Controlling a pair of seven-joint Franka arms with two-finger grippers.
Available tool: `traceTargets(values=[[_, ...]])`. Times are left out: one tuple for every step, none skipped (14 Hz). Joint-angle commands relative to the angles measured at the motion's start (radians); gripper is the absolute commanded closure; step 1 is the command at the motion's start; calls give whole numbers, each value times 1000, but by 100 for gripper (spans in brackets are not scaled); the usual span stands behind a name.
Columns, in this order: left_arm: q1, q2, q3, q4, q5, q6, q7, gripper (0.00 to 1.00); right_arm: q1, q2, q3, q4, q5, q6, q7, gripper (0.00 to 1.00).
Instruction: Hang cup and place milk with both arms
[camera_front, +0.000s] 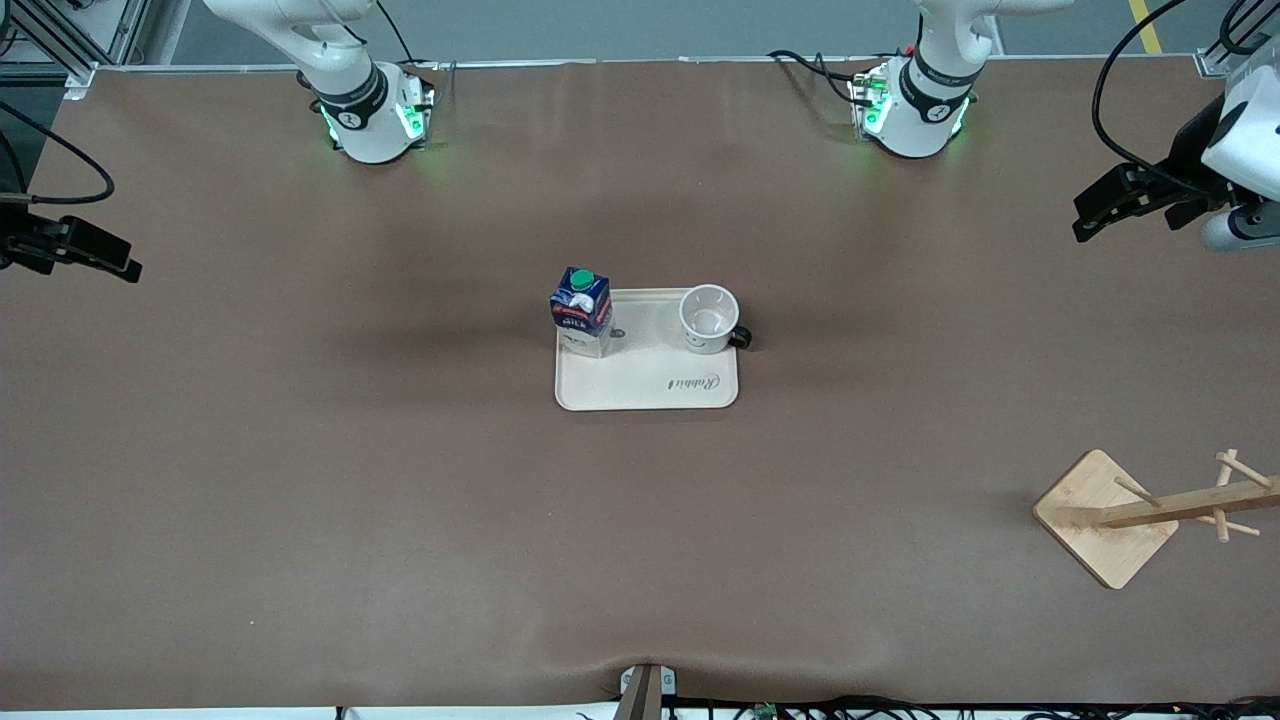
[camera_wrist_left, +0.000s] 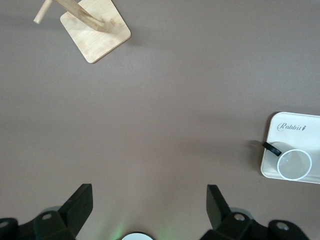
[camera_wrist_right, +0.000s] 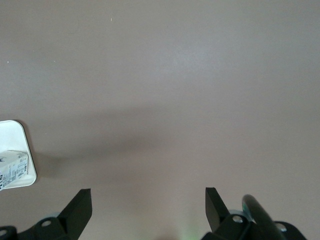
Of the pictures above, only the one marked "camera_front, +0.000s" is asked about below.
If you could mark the blue milk carton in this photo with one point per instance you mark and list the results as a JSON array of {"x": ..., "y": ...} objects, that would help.
[{"x": 585, "y": 310}]

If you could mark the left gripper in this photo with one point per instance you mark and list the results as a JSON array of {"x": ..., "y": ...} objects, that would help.
[{"x": 1186, "y": 160}]

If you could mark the cream rabbit print tray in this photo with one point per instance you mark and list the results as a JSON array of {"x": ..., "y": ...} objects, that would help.
[{"x": 650, "y": 385}]

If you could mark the brown table cover mat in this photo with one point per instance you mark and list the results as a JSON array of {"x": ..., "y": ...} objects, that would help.
[{"x": 300, "y": 500}]

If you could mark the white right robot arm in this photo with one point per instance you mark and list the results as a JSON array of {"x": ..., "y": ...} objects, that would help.
[{"x": 365, "y": 120}]

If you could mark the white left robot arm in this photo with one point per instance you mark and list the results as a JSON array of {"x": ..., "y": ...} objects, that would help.
[{"x": 915, "y": 110}]

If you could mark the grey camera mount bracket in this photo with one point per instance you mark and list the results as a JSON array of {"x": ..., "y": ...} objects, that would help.
[{"x": 645, "y": 690}]

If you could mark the aluminium frame profile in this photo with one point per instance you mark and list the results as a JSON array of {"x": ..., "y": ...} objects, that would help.
[
  {"x": 70, "y": 50},
  {"x": 1215, "y": 60}
]

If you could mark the white smiley mug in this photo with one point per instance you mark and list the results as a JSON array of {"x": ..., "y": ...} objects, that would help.
[{"x": 708, "y": 318}]

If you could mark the wooden mug rack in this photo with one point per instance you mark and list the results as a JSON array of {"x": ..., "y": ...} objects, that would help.
[{"x": 1100, "y": 515}]

